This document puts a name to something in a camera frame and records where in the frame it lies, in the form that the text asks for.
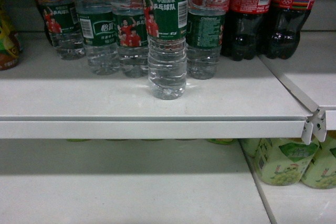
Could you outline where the white metal shelf board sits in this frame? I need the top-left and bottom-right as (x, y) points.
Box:
(1, 32), (313, 142)

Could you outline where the green grape drink bottle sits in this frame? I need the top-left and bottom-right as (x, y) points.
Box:
(254, 138), (319, 186)
(301, 131), (335, 189)

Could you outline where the water bottle green label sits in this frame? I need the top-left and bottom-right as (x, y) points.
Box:
(143, 0), (188, 100)
(186, 0), (228, 80)

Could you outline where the right adjoining white shelf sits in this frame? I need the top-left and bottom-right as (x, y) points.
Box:
(260, 31), (335, 142)

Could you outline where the right green grape drink bottle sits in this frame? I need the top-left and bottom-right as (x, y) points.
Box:
(301, 131), (335, 189)

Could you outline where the yellow brown drink bottle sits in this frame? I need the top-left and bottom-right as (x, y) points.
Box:
(1, 0), (22, 71)

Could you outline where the right cola bottle red label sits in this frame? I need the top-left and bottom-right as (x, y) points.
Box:
(261, 0), (315, 59)

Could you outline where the far left water bottle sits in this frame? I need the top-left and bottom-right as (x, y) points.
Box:
(37, 0), (85, 60)

